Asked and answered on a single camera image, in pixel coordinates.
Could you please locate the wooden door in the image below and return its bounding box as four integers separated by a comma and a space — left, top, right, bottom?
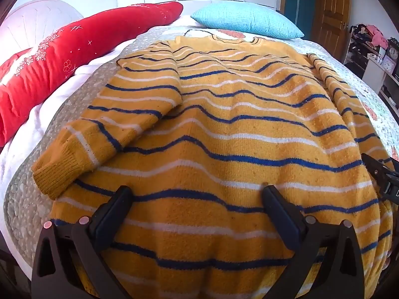
312, 0, 351, 58

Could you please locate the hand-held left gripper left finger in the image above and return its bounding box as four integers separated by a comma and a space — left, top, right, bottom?
31, 185, 134, 299

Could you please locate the red embroidered quilt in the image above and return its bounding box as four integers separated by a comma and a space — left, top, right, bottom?
0, 1, 184, 147

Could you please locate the teal wall panel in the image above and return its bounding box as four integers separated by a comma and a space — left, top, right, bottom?
285, 0, 318, 39

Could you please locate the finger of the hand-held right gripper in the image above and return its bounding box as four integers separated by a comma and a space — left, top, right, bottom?
361, 152, 399, 207

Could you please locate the pink cloth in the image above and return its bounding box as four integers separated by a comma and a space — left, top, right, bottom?
366, 24, 389, 47

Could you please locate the white bed headboard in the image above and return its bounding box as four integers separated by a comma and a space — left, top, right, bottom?
0, 0, 85, 57

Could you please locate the blue knit pillow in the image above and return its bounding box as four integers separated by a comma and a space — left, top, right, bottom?
190, 1, 305, 39

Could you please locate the pale pink fleece blanket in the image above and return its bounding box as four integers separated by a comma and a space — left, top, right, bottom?
0, 37, 138, 225

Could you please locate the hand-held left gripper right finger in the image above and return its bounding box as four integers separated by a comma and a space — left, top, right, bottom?
261, 185, 365, 299

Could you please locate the yellow striped knit sweater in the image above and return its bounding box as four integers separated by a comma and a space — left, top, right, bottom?
31, 36, 395, 299

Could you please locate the cluttered storage shelf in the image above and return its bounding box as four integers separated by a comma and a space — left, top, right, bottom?
343, 23, 399, 113

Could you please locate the black table clock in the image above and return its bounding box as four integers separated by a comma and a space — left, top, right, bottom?
387, 37, 399, 60

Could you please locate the patterned quilted bedspread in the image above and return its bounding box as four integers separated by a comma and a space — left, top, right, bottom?
3, 15, 399, 265

